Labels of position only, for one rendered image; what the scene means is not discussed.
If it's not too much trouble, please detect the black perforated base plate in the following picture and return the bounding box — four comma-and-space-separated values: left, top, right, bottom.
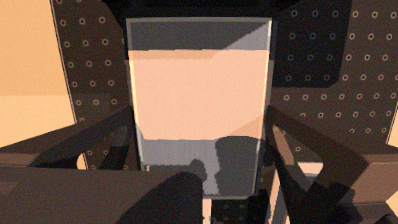
49, 0, 398, 224

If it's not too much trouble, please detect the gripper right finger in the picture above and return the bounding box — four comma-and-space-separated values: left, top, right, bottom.
265, 105, 398, 224

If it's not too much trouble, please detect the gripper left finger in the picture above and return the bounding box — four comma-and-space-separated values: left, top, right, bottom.
0, 105, 135, 170

